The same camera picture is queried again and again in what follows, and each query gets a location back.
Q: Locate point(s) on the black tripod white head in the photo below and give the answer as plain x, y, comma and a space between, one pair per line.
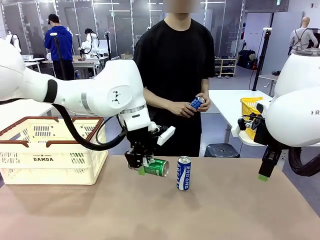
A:
58, 57

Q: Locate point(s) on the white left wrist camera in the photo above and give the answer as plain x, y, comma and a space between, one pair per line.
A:
165, 136

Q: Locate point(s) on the dark blue drink can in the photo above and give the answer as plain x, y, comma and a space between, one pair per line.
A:
197, 103

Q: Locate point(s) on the black bags pile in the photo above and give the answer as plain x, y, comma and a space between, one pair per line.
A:
246, 60

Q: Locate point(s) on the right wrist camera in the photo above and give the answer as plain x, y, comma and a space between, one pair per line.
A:
248, 123

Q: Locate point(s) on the shoe rack with shoes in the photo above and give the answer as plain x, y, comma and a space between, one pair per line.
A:
225, 66

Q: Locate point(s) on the black stand white top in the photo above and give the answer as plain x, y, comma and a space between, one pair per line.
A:
261, 57

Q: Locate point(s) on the person's right forearm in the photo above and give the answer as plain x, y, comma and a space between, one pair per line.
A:
156, 98

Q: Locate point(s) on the white background work table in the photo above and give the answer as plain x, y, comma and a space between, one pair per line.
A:
85, 65

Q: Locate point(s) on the person in blue hoodie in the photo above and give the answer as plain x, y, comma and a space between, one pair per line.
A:
58, 47

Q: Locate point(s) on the person's left hand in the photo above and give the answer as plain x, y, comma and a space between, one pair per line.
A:
206, 102

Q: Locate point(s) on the person's left forearm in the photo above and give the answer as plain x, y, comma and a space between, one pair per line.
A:
205, 87

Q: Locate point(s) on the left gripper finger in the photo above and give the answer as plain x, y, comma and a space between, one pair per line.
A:
135, 161
150, 157

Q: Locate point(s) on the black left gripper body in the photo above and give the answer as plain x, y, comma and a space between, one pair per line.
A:
141, 141

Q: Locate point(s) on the person in black t-shirt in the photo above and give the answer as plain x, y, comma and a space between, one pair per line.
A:
175, 62

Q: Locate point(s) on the yellow plastic basket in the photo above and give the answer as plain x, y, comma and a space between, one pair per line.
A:
248, 107

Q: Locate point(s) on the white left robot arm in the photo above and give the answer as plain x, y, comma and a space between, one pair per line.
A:
75, 92

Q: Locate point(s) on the white side table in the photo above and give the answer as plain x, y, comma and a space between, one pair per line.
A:
225, 105

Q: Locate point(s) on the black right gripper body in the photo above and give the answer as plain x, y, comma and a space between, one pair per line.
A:
262, 135

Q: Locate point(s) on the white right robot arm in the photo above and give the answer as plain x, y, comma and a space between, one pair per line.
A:
295, 107

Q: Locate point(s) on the cardboard box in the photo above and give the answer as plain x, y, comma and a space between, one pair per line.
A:
126, 56

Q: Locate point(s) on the blue white Pocari can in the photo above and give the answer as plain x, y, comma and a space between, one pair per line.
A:
183, 175

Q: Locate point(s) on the green drink can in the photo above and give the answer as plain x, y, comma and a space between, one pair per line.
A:
157, 168

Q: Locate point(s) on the white humanoid robot black head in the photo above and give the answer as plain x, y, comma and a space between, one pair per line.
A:
90, 43

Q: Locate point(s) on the person's right hand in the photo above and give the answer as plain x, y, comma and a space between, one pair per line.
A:
178, 108

